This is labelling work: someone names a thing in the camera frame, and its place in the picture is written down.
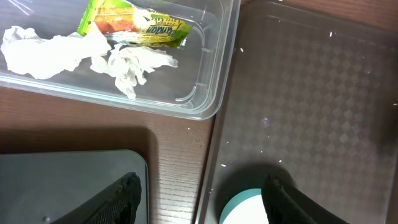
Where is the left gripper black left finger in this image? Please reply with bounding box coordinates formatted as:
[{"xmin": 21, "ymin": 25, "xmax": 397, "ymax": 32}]
[{"xmin": 52, "ymin": 172, "xmax": 142, "ymax": 224}]

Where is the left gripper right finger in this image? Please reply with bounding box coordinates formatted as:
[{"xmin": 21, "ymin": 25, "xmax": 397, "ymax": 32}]
[{"xmin": 261, "ymin": 174, "xmax": 347, "ymax": 224}]

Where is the light blue rice bowl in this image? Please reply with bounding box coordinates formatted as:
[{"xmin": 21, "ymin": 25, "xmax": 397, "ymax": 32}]
[{"xmin": 219, "ymin": 189, "xmax": 269, "ymax": 224}]

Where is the white tissue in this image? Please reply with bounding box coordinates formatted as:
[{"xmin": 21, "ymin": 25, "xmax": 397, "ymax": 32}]
[
  {"xmin": 90, "ymin": 44, "xmax": 178, "ymax": 100},
  {"xmin": 1, "ymin": 26, "xmax": 111, "ymax": 80}
]

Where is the green orange snack wrapper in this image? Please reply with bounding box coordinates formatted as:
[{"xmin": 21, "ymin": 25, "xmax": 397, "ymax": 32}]
[{"xmin": 76, "ymin": 0, "xmax": 193, "ymax": 48}]

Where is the black rectangular bin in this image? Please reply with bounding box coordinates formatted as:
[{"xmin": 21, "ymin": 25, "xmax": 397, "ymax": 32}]
[{"xmin": 1, "ymin": 150, "xmax": 149, "ymax": 223}]

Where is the brown serving tray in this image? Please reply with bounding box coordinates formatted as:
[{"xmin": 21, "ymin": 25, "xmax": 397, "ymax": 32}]
[{"xmin": 195, "ymin": 0, "xmax": 397, "ymax": 223}]

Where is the clear plastic bin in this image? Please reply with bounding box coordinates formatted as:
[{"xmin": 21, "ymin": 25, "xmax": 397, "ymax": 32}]
[{"xmin": 1, "ymin": 0, "xmax": 240, "ymax": 120}]

